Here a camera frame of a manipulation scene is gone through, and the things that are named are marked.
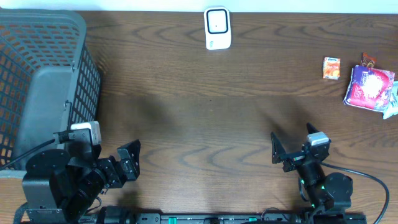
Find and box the small orange snack pack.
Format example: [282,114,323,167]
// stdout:
[323,57,341,80]

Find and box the red purple snack bag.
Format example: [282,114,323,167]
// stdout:
[343,65,395,112]

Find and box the teal snack packet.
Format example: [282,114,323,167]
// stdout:
[383,81,398,119]

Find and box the orange brown chocolate bar wrapper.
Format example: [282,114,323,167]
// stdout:
[360,52,377,68]

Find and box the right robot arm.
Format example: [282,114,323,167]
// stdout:
[271,123,353,223]

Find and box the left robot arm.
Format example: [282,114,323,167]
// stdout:
[13,140,141,223]

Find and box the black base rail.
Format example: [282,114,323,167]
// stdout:
[79,212,368,224]

